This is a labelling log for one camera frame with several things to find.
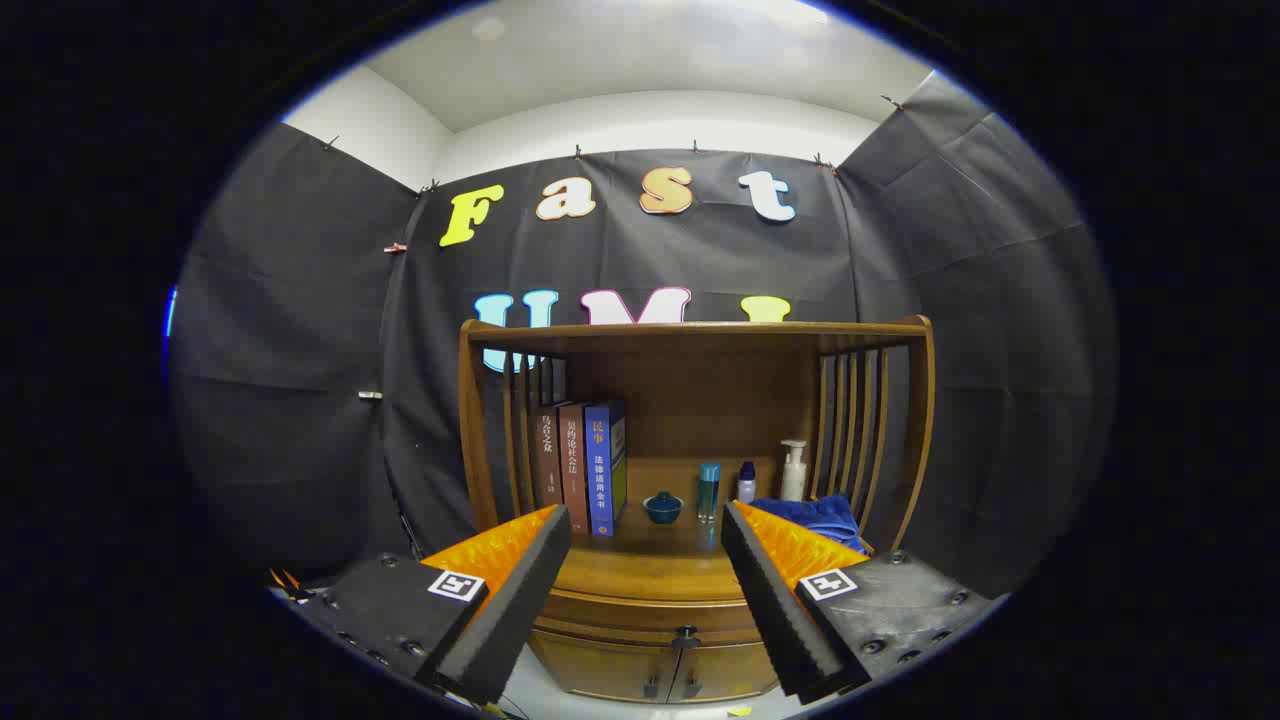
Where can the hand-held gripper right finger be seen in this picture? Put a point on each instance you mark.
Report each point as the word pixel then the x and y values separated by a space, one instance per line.
pixel 775 610

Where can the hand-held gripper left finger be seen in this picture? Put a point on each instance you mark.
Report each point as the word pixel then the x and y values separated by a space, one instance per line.
pixel 520 600

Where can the wooden drawer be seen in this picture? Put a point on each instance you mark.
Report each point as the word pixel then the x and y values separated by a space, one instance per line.
pixel 650 612

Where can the wooden cabinet door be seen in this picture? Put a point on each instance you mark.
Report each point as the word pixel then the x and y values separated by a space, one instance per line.
pixel 600 665
pixel 730 670

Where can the wooden countertop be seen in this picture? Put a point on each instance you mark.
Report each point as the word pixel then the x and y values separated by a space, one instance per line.
pixel 650 565

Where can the wooden cabinet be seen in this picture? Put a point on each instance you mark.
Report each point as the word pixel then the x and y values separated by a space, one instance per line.
pixel 700 390

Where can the folded blue towel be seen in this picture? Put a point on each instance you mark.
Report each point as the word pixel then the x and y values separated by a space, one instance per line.
pixel 825 515

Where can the small white bottle blue cap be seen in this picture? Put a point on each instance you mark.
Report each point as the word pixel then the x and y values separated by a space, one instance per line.
pixel 746 487

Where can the white pump bottle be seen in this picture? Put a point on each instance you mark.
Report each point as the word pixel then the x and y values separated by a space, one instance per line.
pixel 793 480

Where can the blue glass bottle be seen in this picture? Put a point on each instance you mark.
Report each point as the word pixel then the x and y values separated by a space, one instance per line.
pixel 709 490

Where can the reddish brown book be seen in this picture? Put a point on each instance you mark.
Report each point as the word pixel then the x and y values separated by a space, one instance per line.
pixel 574 470

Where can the dark brown book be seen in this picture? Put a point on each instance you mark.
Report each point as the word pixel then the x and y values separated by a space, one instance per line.
pixel 549 460

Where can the blue lidded teacup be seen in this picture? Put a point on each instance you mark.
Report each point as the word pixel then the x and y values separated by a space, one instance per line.
pixel 663 510

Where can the blue book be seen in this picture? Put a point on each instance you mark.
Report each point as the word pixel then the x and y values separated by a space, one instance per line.
pixel 600 470

